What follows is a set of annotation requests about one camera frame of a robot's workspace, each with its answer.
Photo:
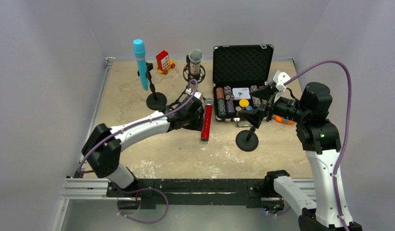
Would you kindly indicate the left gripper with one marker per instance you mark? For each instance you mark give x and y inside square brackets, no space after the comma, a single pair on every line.
[197,112]

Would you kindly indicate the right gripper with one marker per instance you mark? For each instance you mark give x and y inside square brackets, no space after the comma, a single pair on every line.
[266,105]

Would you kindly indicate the red glitter microphone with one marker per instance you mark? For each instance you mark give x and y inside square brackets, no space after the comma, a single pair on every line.
[205,133]

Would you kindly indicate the tripod shock mount stand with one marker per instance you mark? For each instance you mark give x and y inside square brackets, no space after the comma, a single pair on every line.
[186,72]

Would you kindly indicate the clip microphone stand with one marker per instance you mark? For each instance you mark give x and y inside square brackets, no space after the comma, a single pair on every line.
[247,140]
[155,100]

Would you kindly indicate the silver glitter microphone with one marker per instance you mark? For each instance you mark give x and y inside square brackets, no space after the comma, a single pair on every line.
[195,58]

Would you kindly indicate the blue toy microphone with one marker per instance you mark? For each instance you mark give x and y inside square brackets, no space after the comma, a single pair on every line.
[139,53]

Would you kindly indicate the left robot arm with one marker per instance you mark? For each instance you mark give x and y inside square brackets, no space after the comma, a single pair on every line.
[104,145]

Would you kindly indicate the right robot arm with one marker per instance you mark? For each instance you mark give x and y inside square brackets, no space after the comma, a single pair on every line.
[321,142]

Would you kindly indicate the yellow poker chip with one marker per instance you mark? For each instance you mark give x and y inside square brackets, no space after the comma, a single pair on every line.
[244,103]

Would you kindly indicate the white card deck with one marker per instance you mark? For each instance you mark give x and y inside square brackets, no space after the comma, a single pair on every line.
[241,93]

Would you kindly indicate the black poker chip case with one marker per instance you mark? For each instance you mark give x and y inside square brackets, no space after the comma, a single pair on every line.
[238,66]

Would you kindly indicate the red yellow toy block car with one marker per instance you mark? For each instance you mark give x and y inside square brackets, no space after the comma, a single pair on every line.
[164,62]

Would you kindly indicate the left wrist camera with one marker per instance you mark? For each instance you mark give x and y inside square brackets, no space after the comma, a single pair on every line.
[196,94]

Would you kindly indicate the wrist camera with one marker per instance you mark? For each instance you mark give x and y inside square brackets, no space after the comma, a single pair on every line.
[196,94]
[278,81]

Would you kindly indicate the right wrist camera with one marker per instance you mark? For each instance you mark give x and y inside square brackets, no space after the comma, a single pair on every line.
[278,81]

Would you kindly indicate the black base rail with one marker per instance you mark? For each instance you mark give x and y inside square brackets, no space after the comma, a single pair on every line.
[148,193]

